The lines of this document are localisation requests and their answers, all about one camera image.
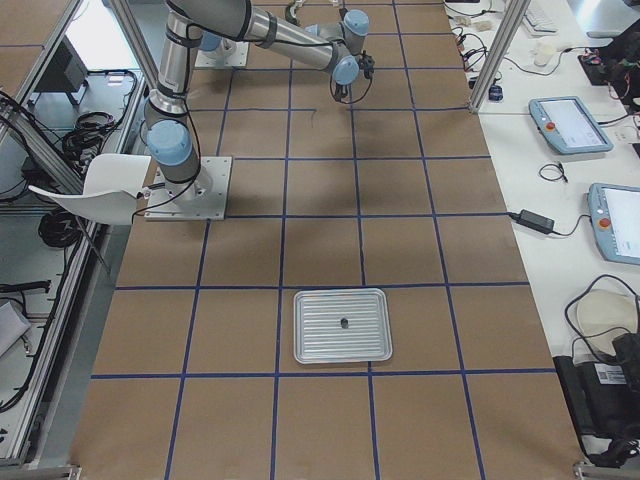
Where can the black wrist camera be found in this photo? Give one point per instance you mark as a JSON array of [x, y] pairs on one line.
[[367, 65]]

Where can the blue teach pendant near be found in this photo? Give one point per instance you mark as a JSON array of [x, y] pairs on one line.
[[614, 213]]

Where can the black power adapter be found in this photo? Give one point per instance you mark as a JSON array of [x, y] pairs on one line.
[[534, 221]]

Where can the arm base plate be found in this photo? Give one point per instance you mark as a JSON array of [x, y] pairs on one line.
[[206, 198], [226, 55]]

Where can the blue teach pendant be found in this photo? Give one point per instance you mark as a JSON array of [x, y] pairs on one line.
[[614, 213], [567, 126]]

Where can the dark green curved part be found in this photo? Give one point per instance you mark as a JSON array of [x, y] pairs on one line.
[[291, 11]]

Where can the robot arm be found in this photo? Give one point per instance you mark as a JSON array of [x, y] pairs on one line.
[[337, 49]]

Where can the blue teach pendant far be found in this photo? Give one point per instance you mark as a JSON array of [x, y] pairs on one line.
[[567, 126]]

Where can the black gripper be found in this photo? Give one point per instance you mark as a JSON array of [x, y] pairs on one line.
[[343, 90]]

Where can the aluminium frame post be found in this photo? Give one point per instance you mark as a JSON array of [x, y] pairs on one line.
[[504, 35]]

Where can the white plastic chair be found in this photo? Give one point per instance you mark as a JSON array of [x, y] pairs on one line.
[[110, 189]]

